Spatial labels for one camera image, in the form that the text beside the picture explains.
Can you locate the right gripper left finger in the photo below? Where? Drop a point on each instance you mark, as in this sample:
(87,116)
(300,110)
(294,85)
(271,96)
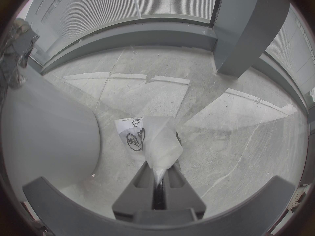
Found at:
(137,195)

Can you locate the clear printed wrapper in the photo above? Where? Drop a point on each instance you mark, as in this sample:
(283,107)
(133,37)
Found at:
(160,144)

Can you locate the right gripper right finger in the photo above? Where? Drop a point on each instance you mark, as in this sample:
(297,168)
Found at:
(182,195)

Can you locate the black plastic bag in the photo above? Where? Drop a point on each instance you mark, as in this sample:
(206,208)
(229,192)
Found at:
(14,58)

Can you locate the white trash bin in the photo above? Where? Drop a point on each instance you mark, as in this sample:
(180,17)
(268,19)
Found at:
(49,131)

